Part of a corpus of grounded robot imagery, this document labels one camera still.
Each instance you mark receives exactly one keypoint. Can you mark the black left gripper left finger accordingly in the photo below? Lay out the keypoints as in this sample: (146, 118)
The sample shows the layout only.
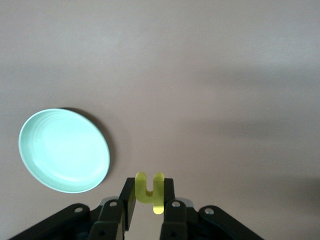
(110, 220)

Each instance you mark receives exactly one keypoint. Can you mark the yellow lowercase letter h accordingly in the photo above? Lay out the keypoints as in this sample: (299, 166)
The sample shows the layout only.
(157, 197)

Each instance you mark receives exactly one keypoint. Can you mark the green plate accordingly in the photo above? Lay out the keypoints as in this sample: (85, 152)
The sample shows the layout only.
(65, 152)

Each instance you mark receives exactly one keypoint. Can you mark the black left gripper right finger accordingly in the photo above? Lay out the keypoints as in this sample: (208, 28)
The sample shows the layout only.
(175, 220)

